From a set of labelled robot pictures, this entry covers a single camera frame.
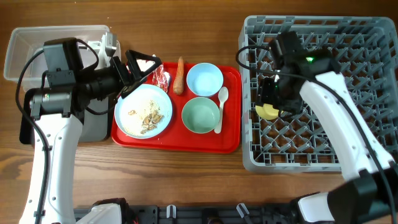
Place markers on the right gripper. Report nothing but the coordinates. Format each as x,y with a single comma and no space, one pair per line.
267,96

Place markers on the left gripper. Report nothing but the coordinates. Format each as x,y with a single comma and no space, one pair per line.
139,75

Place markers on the white tissue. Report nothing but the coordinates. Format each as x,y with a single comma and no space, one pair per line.
145,65

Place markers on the yellow cup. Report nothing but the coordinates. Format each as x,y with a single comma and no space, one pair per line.
267,112

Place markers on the red candy wrapper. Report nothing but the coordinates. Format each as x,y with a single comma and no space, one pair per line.
160,78

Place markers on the light blue plate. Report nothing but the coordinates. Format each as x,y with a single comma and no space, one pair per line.
146,98

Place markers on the food scraps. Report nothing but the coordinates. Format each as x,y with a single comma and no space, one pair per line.
141,124

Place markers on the orange carrot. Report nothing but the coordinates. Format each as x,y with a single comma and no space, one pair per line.
178,82

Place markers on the white plastic spoon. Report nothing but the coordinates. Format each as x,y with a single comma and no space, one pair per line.
223,97

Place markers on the light blue bowl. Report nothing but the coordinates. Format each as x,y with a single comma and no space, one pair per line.
204,79

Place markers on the green bowl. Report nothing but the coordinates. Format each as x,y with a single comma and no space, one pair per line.
200,115

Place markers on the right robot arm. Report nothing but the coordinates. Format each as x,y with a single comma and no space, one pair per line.
313,78

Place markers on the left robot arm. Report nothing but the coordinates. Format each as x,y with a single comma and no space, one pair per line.
57,111

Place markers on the grey dishwasher rack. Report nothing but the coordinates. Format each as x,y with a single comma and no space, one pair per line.
366,48

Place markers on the black plastic tray bin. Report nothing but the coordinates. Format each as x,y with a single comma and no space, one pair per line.
95,127

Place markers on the red serving tray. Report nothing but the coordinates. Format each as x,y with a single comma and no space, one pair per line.
177,137

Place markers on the clear plastic bin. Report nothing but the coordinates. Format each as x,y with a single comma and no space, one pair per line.
26,41

